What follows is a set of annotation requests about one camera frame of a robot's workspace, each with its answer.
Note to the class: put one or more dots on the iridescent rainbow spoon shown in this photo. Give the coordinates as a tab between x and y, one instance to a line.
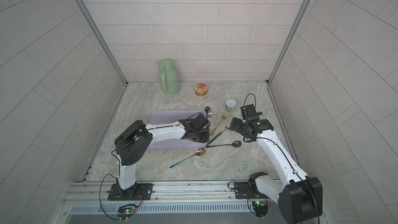
199	152

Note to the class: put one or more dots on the left corner aluminium post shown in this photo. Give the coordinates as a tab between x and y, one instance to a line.
99	37

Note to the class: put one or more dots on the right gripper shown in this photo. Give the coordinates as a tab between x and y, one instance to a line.
239	124

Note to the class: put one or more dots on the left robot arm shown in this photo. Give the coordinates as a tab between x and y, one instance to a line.
132	144

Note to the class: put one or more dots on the round floral tin can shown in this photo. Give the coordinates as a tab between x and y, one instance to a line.
201	89

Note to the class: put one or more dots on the ornate gold fork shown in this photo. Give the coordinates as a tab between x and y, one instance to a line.
223	118

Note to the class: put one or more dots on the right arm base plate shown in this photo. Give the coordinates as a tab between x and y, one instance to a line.
243	190

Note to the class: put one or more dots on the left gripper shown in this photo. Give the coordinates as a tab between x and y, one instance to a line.
204	129

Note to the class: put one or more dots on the black spoon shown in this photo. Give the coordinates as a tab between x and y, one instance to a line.
208	112
233	144

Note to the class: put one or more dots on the left controller board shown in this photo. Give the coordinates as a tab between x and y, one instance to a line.
126	211

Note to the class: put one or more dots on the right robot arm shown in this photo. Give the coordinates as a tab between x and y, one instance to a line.
298	196

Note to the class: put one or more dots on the controller board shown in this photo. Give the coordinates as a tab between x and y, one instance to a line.
259	208
126	211

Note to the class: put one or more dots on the green thermos jug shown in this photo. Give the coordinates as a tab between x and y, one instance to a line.
168	77

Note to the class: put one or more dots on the lilac plastic tray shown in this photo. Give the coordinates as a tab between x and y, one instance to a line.
168	116

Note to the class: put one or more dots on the small white printed cup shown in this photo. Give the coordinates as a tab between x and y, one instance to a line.
230	105

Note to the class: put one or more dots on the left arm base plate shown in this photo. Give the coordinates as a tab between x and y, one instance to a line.
136	192

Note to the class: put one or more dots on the right controller board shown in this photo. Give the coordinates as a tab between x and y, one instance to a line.
259	208

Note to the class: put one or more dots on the corner aluminium post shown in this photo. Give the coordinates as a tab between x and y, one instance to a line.
99	37
295	27

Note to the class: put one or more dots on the right corner aluminium post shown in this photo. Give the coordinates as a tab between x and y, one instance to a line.
295	27

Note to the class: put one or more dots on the aluminium mounting rail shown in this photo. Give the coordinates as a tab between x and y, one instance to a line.
174	191

